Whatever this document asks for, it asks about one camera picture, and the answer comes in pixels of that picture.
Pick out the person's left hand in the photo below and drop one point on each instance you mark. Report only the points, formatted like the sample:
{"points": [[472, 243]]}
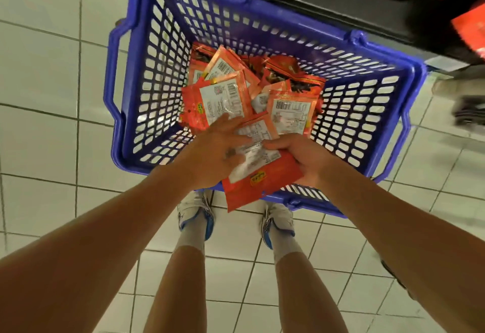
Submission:
{"points": [[208, 154]]}

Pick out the person's right hand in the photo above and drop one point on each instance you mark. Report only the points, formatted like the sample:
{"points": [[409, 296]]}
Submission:
{"points": [[307, 158]]}

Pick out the pile of red seasoning packets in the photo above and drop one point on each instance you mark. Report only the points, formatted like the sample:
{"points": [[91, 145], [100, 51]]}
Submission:
{"points": [[292, 109]]}

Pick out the blue plastic basket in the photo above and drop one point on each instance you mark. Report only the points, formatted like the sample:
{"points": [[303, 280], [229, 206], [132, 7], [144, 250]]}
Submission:
{"points": [[379, 109]]}

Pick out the person's left forearm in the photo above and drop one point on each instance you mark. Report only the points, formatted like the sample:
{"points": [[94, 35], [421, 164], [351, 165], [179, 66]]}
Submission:
{"points": [[91, 261]]}

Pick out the person's right forearm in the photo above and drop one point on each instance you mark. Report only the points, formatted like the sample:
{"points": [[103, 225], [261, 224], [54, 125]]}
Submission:
{"points": [[417, 230]]}

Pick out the person's right leg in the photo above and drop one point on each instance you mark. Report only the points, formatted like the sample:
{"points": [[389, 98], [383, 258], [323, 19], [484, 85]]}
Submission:
{"points": [[307, 295]]}

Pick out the person's leg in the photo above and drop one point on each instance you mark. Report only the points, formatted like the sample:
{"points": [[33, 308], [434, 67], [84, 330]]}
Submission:
{"points": [[178, 295], [307, 295]]}

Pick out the person's left leg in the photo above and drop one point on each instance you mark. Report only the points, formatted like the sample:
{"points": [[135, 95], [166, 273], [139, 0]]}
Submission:
{"points": [[178, 295]]}

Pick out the grey left shoe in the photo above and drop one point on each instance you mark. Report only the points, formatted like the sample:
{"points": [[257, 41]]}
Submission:
{"points": [[195, 211]]}

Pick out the grey shoe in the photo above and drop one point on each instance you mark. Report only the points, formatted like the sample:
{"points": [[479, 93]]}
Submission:
{"points": [[195, 211], [278, 223]]}

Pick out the grey right shoe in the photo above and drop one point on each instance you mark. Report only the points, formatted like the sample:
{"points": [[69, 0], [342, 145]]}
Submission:
{"points": [[278, 223]]}

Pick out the rows of hanging red packets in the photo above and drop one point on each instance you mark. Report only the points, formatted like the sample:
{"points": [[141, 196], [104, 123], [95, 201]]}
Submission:
{"points": [[470, 29]]}

